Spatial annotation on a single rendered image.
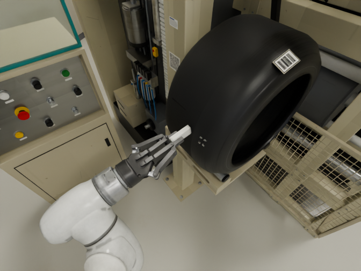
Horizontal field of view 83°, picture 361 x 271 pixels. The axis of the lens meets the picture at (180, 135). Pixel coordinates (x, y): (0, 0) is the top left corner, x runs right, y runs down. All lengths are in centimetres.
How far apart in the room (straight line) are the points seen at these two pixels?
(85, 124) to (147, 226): 97
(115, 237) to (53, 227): 14
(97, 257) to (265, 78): 58
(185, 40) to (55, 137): 79
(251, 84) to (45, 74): 82
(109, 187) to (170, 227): 126
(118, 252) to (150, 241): 117
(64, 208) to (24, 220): 161
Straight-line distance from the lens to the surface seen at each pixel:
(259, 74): 55
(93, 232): 57
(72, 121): 121
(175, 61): 90
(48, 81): 106
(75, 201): 55
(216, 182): 94
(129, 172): 54
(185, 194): 183
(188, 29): 80
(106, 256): 58
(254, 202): 192
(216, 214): 180
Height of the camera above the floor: 170
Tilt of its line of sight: 52 degrees down
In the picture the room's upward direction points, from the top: straight up
